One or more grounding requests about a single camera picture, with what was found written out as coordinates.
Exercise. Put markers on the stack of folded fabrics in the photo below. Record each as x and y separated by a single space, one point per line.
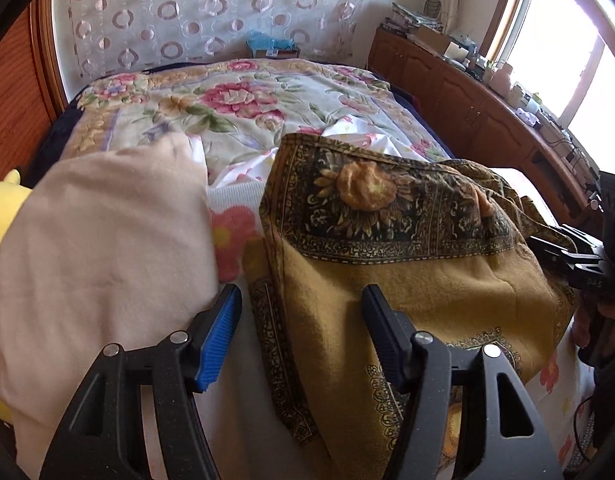
417 16

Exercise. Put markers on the cardboard box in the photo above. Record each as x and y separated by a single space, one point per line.
437 40

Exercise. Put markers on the person's right hand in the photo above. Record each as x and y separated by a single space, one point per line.
583 327

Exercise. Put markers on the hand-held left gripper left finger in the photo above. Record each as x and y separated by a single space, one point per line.
220 340

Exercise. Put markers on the pale pink cloth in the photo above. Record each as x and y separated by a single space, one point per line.
102 260

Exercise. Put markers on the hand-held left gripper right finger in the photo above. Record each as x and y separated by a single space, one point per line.
382 330

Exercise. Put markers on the long wooden cabinet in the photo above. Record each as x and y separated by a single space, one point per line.
462 105

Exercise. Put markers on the sheer circle-patterned curtain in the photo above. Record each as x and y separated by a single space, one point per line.
212 10

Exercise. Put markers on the white floral bed sheet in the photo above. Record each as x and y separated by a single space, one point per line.
237 230

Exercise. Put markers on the wooden-framed window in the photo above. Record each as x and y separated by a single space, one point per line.
557 45

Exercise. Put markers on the wooden slatted wardrobe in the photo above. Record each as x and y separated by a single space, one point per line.
17 110

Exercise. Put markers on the golden patterned garment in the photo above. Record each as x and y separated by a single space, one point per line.
412 270

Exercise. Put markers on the dark blue bed sheet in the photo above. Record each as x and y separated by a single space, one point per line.
52 140

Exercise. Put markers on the person's right forearm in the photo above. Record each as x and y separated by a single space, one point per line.
612 400

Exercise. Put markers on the blue bag in box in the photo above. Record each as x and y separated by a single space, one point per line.
272 45

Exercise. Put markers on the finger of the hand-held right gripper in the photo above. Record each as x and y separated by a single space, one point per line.
557 250

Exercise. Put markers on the pink plastic jug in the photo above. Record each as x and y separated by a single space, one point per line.
501 79

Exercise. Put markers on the yellow plush toy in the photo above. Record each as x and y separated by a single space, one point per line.
0 200

